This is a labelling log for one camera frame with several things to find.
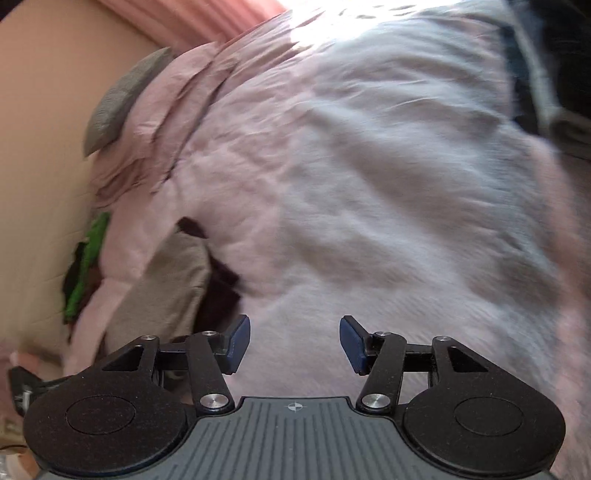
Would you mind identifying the grey pillow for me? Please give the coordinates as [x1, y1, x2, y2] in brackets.
[83, 46, 175, 158]

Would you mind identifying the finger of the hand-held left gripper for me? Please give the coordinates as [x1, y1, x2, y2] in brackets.
[8, 366, 70, 417]

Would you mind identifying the pink folded duvet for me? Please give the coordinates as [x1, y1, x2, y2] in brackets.
[92, 41, 243, 197]

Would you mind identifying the pink bedspread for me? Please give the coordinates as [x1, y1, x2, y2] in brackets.
[60, 0, 591, 480]

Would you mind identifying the grey and brown sweater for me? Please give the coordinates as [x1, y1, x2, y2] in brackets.
[104, 217, 245, 361]

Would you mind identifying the pink curtain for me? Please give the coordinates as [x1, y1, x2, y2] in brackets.
[99, 0, 288, 52]

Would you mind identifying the green knitted sweater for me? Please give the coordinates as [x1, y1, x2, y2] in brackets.
[62, 212, 112, 325]

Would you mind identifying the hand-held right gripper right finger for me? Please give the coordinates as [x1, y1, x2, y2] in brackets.
[339, 315, 491, 413]

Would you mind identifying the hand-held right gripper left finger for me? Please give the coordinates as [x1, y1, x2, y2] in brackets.
[100, 314, 253, 413]

